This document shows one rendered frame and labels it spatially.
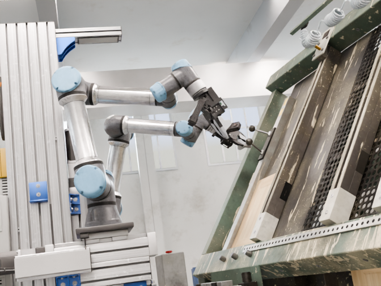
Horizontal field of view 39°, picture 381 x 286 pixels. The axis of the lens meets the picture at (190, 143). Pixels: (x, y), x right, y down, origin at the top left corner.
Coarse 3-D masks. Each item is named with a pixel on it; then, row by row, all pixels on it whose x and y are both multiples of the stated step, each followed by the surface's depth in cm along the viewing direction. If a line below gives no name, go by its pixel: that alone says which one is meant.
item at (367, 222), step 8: (376, 216) 159; (344, 224) 173; (352, 224) 169; (360, 224) 165; (368, 224) 161; (376, 224) 157; (312, 232) 189; (320, 232) 184; (328, 232) 179; (336, 232) 175; (272, 240) 216; (280, 240) 209; (288, 240) 203; (296, 240) 197; (304, 240) 192; (248, 248) 233; (256, 248) 225; (264, 248) 219
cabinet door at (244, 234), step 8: (272, 176) 264; (264, 184) 268; (256, 192) 272; (264, 192) 263; (256, 200) 267; (264, 200) 258; (248, 208) 270; (256, 208) 261; (248, 216) 265; (256, 216) 256; (248, 224) 260; (240, 232) 263; (248, 232) 254; (240, 240) 257; (248, 240) 248
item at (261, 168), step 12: (288, 96) 301; (288, 108) 297; (276, 120) 298; (276, 132) 290; (276, 144) 288; (264, 168) 282; (252, 180) 280; (252, 192) 276; (240, 216) 270; (228, 240) 265
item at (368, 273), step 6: (360, 270) 196; (366, 270) 193; (372, 270) 190; (378, 270) 187; (354, 276) 199; (360, 276) 196; (366, 276) 194; (372, 276) 191; (378, 276) 188; (354, 282) 200; (360, 282) 197; (366, 282) 194; (372, 282) 191; (378, 282) 188
